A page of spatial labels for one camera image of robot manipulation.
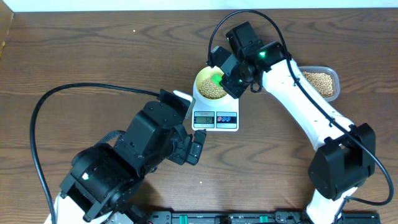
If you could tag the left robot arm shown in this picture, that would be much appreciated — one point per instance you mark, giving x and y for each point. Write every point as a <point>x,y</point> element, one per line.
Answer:
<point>104,177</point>

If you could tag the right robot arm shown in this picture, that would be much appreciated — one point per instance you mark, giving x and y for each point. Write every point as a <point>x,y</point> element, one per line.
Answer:
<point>344,152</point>

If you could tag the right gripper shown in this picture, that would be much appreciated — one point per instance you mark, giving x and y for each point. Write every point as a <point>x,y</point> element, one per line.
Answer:
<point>234,91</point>

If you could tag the clear container of soybeans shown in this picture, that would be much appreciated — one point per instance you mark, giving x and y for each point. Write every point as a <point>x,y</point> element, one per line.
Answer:
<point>324,79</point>

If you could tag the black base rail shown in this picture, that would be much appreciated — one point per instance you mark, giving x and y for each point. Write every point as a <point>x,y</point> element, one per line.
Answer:
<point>166,217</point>

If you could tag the green plastic scoop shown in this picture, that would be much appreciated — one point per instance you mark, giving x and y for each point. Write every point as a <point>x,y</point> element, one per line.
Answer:
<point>216,79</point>

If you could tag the white digital kitchen scale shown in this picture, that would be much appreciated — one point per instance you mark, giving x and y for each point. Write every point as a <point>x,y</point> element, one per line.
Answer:
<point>215,116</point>

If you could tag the yellow bowl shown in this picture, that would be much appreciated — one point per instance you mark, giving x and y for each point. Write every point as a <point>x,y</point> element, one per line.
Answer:
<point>203,74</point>

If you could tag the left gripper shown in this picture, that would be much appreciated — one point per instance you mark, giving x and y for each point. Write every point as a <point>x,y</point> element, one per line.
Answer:
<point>179,154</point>

